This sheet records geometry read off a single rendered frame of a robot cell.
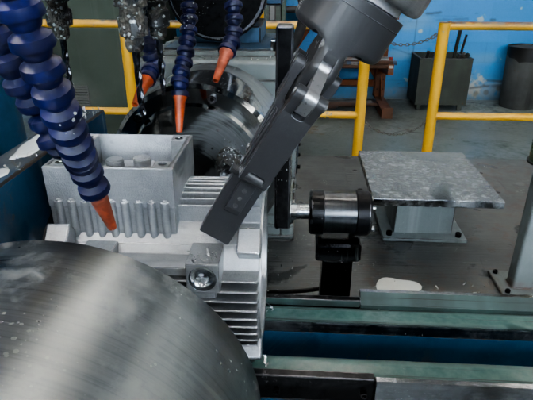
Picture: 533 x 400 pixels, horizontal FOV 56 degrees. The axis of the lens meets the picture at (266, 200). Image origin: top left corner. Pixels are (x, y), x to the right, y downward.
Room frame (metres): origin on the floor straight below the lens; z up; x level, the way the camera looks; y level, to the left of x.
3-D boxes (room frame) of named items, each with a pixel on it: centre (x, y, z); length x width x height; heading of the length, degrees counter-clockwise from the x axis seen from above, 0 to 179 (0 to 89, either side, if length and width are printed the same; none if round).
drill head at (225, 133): (0.80, 0.09, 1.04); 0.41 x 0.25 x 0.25; 176
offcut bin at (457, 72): (5.09, -1.74, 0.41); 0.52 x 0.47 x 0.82; 87
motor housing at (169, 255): (0.47, 0.10, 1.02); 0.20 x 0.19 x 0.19; 87
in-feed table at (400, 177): (0.97, -0.33, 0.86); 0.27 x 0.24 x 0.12; 176
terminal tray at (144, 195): (0.47, 0.14, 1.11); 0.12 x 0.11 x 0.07; 87
